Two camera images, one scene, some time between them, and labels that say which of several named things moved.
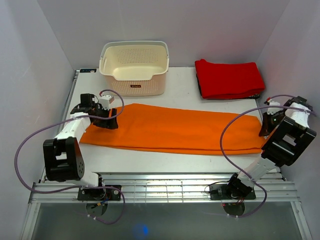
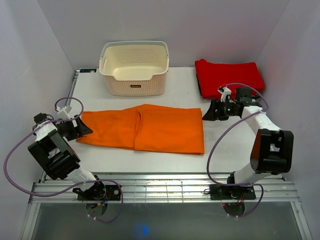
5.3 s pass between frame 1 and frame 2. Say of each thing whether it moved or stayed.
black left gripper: moved
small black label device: stayed
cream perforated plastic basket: stayed
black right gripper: moved
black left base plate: stayed
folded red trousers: stayed
